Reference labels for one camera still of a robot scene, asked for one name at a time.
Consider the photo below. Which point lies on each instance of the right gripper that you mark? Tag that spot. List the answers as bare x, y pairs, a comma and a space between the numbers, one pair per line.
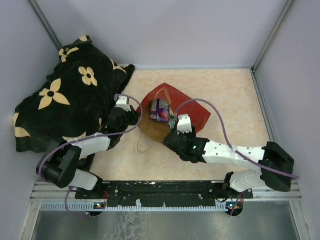
192, 133

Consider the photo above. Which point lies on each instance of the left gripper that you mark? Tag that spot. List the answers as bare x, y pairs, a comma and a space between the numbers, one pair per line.
134, 115

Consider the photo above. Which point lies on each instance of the purple candy bag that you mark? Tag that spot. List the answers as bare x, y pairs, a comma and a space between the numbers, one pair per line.
159, 111

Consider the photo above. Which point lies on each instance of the red paper bag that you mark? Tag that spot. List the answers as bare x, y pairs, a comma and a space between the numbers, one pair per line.
158, 128

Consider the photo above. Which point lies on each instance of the green candy bag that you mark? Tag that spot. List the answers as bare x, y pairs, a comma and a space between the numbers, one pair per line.
173, 120

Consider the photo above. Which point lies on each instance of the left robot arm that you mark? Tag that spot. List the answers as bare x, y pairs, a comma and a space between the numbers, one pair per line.
60, 164

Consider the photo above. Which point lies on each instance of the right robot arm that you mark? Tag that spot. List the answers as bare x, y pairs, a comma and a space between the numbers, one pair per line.
265, 166

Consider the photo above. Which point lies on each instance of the black floral blanket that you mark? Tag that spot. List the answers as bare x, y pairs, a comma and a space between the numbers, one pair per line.
75, 100

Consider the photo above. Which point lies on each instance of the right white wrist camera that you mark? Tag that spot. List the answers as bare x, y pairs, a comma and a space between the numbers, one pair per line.
184, 124

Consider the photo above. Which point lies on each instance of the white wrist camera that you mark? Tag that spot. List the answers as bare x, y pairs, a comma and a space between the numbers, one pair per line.
184, 124
122, 102

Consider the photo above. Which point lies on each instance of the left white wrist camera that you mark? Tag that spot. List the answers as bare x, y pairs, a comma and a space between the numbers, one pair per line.
122, 102

